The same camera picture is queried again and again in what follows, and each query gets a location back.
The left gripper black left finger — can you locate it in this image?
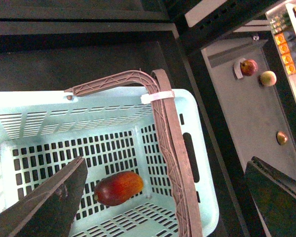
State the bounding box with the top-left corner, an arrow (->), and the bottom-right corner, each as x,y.
0,157 -> 88,237

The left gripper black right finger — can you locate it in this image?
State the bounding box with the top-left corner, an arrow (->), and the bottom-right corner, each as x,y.
245,157 -> 296,237

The red mango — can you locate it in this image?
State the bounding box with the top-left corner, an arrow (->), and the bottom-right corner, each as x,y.
94,171 -> 144,207

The light blue plastic basket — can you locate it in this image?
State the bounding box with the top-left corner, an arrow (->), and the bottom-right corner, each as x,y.
0,88 -> 220,237

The brownish fruit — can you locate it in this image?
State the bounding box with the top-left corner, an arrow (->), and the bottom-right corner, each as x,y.
276,131 -> 288,146

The pale peach fruit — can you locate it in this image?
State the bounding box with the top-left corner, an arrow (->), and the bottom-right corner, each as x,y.
259,71 -> 277,86

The red apple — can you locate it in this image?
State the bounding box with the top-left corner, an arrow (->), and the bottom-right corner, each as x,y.
240,59 -> 259,76

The black display crate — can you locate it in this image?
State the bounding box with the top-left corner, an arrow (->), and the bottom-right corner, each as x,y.
0,0 -> 252,237

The brown basket handle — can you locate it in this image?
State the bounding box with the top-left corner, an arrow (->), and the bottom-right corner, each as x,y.
65,69 -> 202,237

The white cable tie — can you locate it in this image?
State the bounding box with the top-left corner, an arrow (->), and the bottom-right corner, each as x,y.
141,90 -> 175,104

